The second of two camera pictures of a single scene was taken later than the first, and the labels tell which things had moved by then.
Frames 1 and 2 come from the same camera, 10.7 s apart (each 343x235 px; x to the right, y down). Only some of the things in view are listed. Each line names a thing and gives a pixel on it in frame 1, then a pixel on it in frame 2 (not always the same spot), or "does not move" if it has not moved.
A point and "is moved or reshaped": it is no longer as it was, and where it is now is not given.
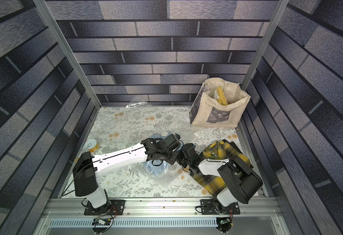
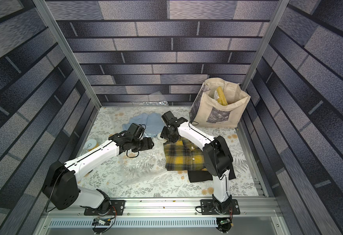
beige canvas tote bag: x=219 y=103 does not move
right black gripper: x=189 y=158 -> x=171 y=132
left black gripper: x=173 y=160 -> x=149 y=144
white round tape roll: x=90 y=144 does not move
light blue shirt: x=160 y=168 -> x=154 y=122
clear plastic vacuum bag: x=144 y=120 is moved or reshaped
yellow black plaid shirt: x=218 y=150 is moved or reshaped
